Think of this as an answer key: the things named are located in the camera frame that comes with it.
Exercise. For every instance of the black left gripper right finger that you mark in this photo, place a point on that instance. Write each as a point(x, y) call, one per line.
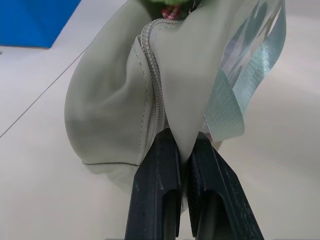
point(225, 192)

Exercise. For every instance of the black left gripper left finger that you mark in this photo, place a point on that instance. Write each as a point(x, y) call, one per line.
point(150, 190)

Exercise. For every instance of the blue box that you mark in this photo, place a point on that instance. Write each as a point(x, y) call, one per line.
point(30, 22)

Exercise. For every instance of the light green fabric zip pouch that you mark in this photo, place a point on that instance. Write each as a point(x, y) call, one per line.
point(112, 105)

